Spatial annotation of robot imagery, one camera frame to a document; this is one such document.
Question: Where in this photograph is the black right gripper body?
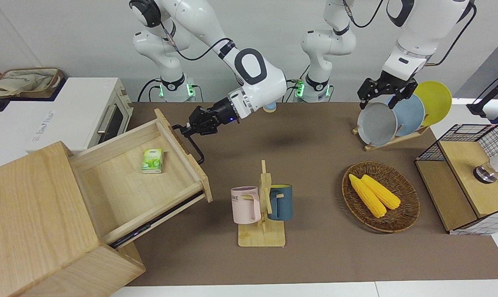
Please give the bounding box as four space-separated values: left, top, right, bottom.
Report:
202 96 235 132

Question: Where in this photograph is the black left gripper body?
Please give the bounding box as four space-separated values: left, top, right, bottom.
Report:
377 71 414 93

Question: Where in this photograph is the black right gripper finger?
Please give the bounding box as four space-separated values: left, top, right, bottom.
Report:
186 106 208 127
180 122 216 136

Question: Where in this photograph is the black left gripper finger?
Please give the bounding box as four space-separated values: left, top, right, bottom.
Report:
388 85 418 108
357 80 388 110

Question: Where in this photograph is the black metal drawer handle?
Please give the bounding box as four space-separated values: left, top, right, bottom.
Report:
172 124 205 164

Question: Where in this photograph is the light wooden drawer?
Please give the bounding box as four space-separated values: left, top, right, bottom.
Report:
70 108 213 250

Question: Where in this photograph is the light blue plate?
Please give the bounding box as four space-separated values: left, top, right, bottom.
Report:
387 94 425 137

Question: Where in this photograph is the yellow plate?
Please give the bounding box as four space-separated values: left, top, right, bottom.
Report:
413 81 453 126

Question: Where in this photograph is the grey plate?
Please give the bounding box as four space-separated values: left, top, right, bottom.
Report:
357 102 398 147

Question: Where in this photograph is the green tissue pack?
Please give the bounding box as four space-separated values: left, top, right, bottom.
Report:
141 148 164 174

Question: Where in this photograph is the wooden plate rack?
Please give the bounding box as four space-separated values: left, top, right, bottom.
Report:
352 124 431 152

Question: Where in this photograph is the pink mug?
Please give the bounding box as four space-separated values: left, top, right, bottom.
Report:
231 186 261 224

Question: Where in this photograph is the yellow corn cob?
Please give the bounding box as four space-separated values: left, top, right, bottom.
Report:
361 174 401 210
349 174 387 218

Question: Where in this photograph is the dark blue mug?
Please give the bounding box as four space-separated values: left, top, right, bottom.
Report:
268 184 293 221

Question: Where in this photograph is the white bottle with metal cap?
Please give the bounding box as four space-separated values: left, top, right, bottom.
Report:
474 145 498 184

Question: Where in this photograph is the white toaster oven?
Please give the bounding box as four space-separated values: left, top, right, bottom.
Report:
26 77 133 154

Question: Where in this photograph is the brown wicker basket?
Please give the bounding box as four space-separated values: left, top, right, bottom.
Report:
342 161 420 233

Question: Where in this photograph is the wooden mug stand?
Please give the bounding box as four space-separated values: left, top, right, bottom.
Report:
237 160 287 248

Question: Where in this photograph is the brown table mat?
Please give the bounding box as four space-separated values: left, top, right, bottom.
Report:
125 101 498 287

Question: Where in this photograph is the beige tote bag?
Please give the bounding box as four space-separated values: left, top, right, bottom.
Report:
0 67 64 99

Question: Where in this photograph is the light wooden cabinet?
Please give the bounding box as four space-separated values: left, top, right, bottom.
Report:
0 141 146 297

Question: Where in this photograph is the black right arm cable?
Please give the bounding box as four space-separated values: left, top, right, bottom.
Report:
158 19 235 62

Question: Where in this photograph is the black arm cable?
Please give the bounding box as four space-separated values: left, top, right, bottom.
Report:
425 3 477 66
158 19 235 62

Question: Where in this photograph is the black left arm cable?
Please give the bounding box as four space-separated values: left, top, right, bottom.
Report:
425 3 477 66

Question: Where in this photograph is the white oven door handle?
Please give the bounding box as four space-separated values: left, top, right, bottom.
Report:
96 103 118 134

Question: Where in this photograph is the black wire wooden shelf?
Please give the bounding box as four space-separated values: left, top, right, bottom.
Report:
415 124 498 236

